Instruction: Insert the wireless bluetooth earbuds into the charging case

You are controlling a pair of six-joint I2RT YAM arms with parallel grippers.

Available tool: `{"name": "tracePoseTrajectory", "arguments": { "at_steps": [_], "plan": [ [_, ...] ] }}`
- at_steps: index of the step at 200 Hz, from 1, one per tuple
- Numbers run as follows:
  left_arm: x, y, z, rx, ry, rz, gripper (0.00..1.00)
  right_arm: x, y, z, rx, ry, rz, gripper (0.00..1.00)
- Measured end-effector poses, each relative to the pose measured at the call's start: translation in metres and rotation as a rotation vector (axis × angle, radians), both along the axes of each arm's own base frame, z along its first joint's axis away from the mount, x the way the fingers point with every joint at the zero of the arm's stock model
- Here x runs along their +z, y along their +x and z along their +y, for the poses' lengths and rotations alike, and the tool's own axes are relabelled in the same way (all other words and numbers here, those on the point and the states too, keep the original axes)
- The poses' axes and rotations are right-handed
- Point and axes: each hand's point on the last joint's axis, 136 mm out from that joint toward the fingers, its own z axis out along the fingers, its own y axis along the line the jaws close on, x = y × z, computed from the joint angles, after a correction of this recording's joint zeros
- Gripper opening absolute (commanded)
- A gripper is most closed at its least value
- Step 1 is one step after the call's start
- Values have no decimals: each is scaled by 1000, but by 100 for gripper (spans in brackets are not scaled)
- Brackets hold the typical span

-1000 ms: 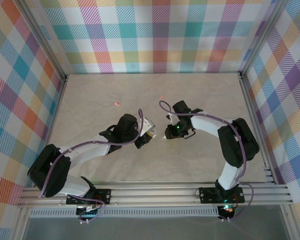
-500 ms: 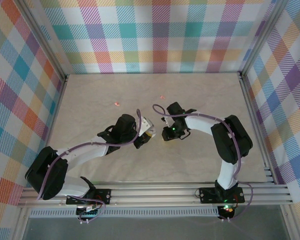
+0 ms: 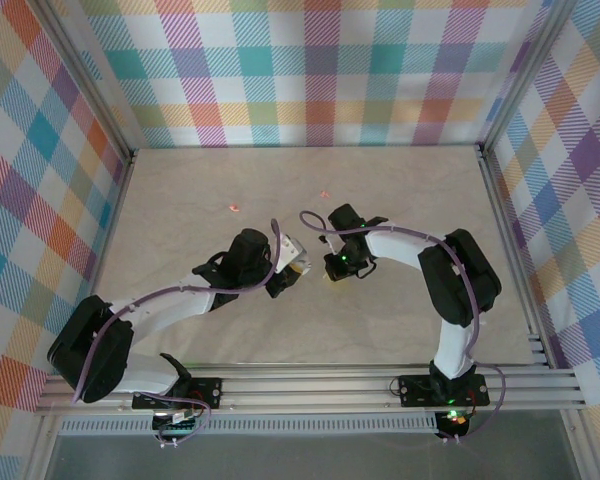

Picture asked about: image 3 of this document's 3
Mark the small black controller board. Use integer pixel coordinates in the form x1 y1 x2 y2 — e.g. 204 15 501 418
435 407 476 445
151 405 214 450

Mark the thin black gripper wire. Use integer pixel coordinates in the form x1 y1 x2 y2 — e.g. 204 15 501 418
354 254 380 281

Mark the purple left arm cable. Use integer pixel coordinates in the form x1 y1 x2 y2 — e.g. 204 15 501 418
71 217 285 405

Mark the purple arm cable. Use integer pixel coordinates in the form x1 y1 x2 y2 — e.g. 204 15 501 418
71 217 285 405
298 209 506 444

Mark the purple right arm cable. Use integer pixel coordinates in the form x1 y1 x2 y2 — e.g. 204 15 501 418
298 209 506 444

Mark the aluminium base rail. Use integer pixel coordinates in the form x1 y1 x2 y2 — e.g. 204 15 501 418
34 367 584 416

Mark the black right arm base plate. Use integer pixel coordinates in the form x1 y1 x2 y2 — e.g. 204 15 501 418
398 373 491 407

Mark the aluminium left side rail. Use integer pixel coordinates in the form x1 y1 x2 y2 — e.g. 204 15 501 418
27 149 137 480

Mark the grey slotted cable duct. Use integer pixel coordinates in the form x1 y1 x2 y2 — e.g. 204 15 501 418
59 412 441 436

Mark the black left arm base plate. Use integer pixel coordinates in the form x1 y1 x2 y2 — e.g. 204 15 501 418
131 377 225 410

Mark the aluminium right side rail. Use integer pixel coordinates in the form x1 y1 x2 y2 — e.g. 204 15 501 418
476 143 600 480

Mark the aluminium left frame post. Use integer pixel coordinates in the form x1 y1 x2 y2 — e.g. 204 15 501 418
32 0 137 166

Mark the aluminium frame post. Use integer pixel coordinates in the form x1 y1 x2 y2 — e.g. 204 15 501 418
477 0 576 156
32 0 137 166

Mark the aluminium right frame post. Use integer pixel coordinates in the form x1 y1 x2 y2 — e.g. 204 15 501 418
477 0 576 156

